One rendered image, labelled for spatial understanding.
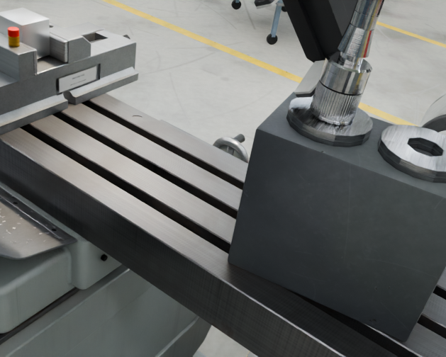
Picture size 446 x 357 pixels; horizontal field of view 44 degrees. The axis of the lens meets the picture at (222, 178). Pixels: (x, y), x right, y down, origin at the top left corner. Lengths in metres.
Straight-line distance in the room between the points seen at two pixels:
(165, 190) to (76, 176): 0.12
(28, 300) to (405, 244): 0.51
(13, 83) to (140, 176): 0.24
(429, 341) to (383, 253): 0.13
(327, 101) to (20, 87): 0.49
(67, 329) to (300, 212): 0.47
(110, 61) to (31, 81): 0.17
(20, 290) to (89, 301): 0.16
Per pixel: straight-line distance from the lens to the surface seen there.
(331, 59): 0.56
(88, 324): 0.97
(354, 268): 0.60
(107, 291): 0.95
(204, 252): 0.67
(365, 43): 0.55
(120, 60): 1.03
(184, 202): 0.75
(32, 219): 0.82
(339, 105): 0.56
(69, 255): 0.83
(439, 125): 0.91
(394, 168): 0.56
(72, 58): 0.94
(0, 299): 0.79
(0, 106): 0.87
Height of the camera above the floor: 1.39
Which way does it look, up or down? 34 degrees down
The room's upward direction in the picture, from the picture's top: 11 degrees clockwise
